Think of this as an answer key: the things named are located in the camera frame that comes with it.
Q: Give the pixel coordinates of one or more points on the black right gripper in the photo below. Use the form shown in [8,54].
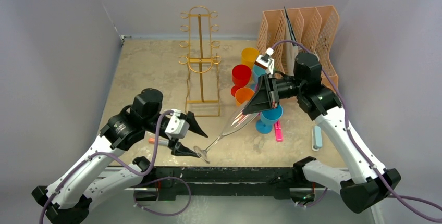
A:
[271,91]

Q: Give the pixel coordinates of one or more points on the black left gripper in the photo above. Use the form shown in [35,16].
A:
[177,148]

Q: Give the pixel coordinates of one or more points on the teal wine glass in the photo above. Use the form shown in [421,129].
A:
[267,119]

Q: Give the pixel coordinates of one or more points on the orange wine glass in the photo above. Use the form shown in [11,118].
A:
[243,94]

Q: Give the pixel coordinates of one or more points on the light blue wine glass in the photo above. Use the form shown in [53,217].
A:
[257,71]

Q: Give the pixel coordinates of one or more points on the clear wine glass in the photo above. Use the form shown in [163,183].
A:
[237,121]

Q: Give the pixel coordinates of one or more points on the red wine glass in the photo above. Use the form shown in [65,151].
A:
[241,75]

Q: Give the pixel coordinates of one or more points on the yellow wine glass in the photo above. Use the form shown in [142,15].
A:
[249,56]

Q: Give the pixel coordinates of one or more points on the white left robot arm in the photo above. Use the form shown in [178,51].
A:
[71,197]

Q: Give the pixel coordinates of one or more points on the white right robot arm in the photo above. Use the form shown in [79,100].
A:
[366,180]

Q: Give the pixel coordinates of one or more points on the pink highlighter marker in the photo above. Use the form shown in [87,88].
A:
[278,131]

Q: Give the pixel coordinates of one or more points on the light blue white eraser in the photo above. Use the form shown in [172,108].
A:
[317,140]

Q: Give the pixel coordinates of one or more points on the peach plastic file organizer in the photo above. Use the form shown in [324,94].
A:
[313,27]

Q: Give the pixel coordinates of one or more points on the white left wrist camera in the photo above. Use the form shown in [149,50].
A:
[177,127]

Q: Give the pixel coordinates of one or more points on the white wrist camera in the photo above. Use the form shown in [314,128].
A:
[266,61]
[177,127]

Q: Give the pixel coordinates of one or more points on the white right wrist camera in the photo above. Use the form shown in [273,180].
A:
[266,61]

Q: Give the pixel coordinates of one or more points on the gold wire glass rack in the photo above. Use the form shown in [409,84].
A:
[202,61]

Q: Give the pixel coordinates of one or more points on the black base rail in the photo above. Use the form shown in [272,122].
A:
[281,183]

